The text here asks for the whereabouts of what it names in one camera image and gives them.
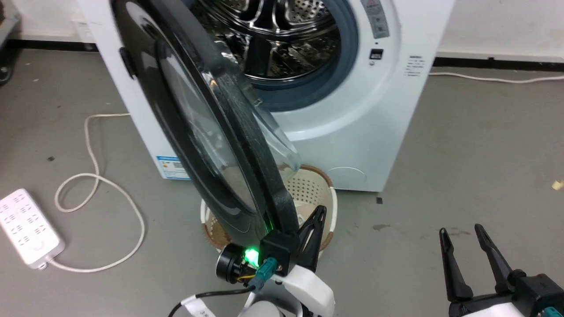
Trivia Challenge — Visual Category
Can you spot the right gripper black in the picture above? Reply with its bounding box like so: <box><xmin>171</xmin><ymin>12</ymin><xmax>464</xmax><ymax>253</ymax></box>
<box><xmin>439</xmin><ymin>223</ymin><xmax>564</xmax><ymax>317</ymax></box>

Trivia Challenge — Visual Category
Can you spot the white perforated laundry basket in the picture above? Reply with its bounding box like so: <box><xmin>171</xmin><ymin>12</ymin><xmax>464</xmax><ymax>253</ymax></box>
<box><xmin>200</xmin><ymin>165</ymin><xmax>338</xmax><ymax>252</ymax></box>

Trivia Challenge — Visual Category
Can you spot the white power strip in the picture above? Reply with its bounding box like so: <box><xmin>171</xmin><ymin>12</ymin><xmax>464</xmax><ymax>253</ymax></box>
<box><xmin>0</xmin><ymin>188</ymin><xmax>66</xmax><ymax>270</ymax></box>

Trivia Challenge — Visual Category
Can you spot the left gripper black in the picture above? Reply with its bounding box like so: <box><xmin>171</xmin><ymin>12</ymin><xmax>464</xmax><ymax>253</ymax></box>
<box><xmin>241</xmin><ymin>205</ymin><xmax>328</xmax><ymax>277</ymax></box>

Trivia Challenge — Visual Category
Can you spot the grey-blue rubber door gasket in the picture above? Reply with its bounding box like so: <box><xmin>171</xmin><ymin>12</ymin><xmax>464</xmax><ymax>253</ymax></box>
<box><xmin>247</xmin><ymin>0</ymin><xmax>358</xmax><ymax>111</ymax></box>

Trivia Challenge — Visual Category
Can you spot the small printed text sticker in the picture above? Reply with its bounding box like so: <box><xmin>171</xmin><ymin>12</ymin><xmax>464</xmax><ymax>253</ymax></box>
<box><xmin>404</xmin><ymin>55</ymin><xmax>426</xmax><ymax>77</ymax></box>

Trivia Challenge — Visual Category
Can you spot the black round washing machine door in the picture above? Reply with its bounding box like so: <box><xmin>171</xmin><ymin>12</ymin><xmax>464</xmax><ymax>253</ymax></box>
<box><xmin>110</xmin><ymin>0</ymin><xmax>301</xmax><ymax>247</ymax></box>

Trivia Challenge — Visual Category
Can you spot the blue energy label sticker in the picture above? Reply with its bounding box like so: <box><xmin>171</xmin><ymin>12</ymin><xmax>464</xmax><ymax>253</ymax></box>
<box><xmin>156</xmin><ymin>155</ymin><xmax>191</xmax><ymax>180</ymax></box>

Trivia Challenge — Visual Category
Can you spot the steel washing machine drum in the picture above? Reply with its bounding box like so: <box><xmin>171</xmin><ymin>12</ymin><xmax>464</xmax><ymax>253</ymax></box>
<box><xmin>194</xmin><ymin>0</ymin><xmax>342</xmax><ymax>82</ymax></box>

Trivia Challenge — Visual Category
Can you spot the white power strip cable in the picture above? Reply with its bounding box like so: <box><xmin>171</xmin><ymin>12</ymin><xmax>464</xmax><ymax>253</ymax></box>
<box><xmin>48</xmin><ymin>113</ymin><xmax>146</xmax><ymax>273</ymax></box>

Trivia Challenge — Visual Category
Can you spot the white front-load washing machine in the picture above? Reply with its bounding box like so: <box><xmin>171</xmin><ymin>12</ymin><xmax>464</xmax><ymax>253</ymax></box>
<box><xmin>77</xmin><ymin>0</ymin><xmax>455</xmax><ymax>193</ymax></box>

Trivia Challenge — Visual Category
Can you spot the grey wheeled cart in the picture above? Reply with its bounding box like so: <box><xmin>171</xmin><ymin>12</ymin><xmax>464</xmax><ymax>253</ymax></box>
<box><xmin>0</xmin><ymin>9</ymin><xmax>22</xmax><ymax>86</ymax></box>

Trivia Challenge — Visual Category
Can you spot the black cable with white tag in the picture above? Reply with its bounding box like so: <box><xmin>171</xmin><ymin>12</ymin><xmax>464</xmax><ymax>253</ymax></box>
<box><xmin>167</xmin><ymin>259</ymin><xmax>279</xmax><ymax>317</ymax></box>

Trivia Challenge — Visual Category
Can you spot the thin white floor cable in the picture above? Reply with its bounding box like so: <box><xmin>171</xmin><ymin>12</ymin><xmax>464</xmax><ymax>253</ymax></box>
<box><xmin>428</xmin><ymin>72</ymin><xmax>564</xmax><ymax>84</ymax></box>

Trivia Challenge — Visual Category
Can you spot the grey instruction label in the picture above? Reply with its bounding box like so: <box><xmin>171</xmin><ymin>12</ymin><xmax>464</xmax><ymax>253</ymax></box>
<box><xmin>360</xmin><ymin>0</ymin><xmax>390</xmax><ymax>39</ymax></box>

